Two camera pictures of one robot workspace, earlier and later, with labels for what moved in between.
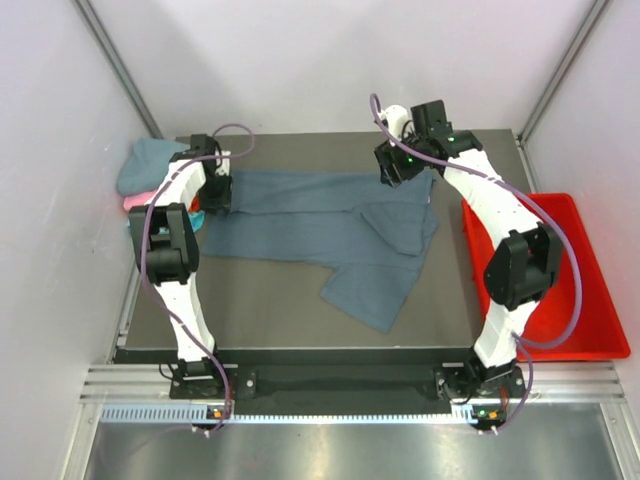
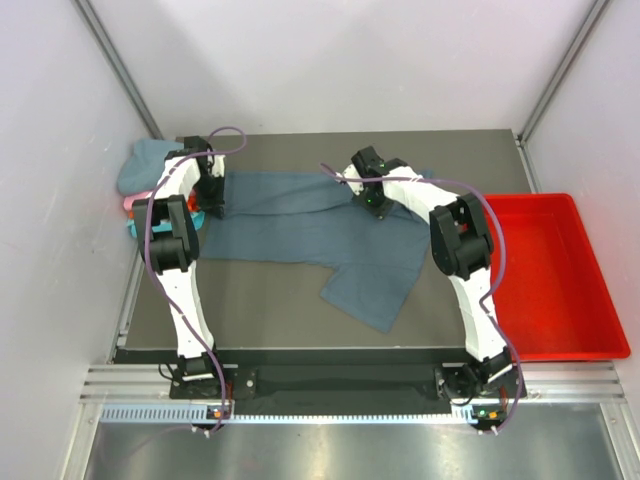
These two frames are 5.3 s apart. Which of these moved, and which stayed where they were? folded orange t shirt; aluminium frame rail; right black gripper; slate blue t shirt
Moved: right black gripper
Stayed: aluminium frame rail; folded orange t shirt; slate blue t shirt
